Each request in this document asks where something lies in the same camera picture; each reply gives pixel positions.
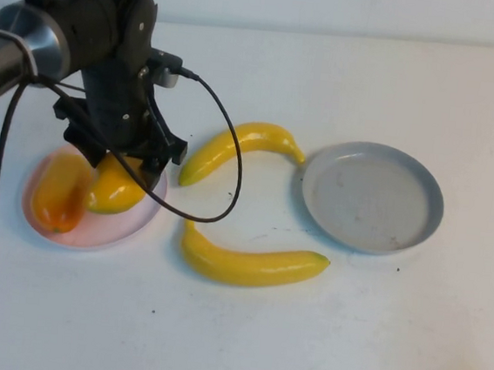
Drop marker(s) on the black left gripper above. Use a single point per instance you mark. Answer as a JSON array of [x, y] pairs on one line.
[[114, 111]]

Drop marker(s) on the yellow mango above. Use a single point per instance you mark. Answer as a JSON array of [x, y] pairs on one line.
[[115, 194]]

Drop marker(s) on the orange mango green stem dot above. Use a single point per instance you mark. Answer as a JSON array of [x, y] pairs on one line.
[[57, 197]]

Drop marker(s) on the yellow banana green tip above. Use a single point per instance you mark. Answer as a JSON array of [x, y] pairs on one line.
[[247, 270], [269, 137]]

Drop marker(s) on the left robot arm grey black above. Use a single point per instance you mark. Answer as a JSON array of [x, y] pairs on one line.
[[46, 39]]

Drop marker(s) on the pink round plate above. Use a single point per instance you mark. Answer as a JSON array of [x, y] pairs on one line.
[[107, 228]]

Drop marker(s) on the grey-blue round plate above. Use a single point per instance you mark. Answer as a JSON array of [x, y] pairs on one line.
[[368, 201]]

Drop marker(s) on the left wrist camera black silver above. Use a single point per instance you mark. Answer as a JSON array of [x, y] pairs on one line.
[[167, 61]]

